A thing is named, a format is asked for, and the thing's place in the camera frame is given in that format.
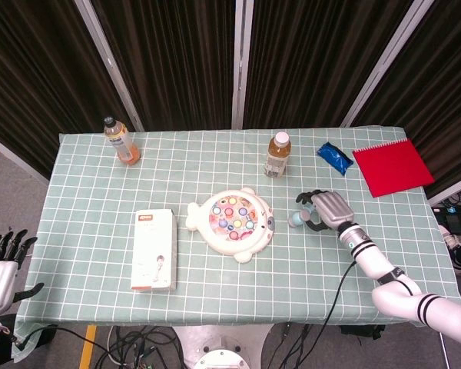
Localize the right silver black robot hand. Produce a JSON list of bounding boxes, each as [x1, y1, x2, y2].
[[295, 189, 355, 233]]

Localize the light blue toy hammer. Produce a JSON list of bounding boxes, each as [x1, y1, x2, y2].
[[287, 203, 317, 228]]

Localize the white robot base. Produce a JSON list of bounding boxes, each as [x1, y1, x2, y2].
[[172, 324, 276, 369]]

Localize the white fishing toy game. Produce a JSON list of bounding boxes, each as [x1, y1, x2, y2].
[[185, 187, 277, 264]]

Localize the blue snack packet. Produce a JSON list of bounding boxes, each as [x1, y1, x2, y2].
[[316, 141, 354, 177]]

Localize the red spiral notebook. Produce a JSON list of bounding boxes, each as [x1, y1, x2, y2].
[[352, 138, 436, 198]]

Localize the tea bottle white cap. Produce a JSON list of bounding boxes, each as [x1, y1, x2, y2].
[[264, 131, 294, 179]]

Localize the black power strip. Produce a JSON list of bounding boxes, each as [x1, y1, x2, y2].
[[431, 204, 461, 236]]

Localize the black box under table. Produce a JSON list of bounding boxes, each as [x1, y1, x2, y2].
[[339, 324, 387, 341]]

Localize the green checked tablecloth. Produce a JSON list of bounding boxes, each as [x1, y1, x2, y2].
[[10, 126, 461, 363]]

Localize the dark brown curtain panel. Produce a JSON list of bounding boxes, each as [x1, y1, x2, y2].
[[352, 0, 461, 199], [242, 0, 419, 130], [0, 0, 136, 180], [90, 0, 238, 132]]

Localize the white orange product box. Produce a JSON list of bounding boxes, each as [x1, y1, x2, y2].
[[130, 209, 177, 292]]

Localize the orange drink bottle black cap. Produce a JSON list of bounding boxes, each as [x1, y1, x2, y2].
[[102, 116, 142, 167]]

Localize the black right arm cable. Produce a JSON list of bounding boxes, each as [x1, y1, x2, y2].
[[317, 260, 358, 328]]

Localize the long black floor cable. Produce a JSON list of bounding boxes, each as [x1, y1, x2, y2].
[[12, 326, 114, 369]]

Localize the grey partition frame rail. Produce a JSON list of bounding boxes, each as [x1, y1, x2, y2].
[[429, 179, 461, 205], [0, 130, 50, 181]]

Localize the grey partition frame post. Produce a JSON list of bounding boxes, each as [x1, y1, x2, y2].
[[75, 0, 145, 133], [230, 0, 254, 130], [340, 0, 435, 128]]

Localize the tangled black floor cables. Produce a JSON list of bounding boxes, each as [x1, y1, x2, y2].
[[95, 325, 186, 369]]

